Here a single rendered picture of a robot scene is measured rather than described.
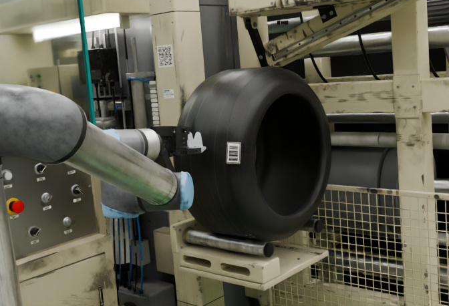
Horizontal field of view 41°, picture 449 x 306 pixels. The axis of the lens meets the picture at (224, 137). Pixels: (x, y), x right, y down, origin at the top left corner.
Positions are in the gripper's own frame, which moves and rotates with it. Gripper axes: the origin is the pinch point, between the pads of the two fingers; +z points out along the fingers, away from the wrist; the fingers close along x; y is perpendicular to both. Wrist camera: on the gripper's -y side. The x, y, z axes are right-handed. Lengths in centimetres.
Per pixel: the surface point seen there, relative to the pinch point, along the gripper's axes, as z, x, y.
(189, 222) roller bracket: 18.7, 23.7, -26.2
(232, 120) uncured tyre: 4.3, -7.8, 8.6
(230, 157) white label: 2.1, -8.9, -1.8
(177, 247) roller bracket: 13.0, 23.7, -33.7
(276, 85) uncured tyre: 21.0, -11.2, 19.2
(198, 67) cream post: 26.0, 26.2, 27.1
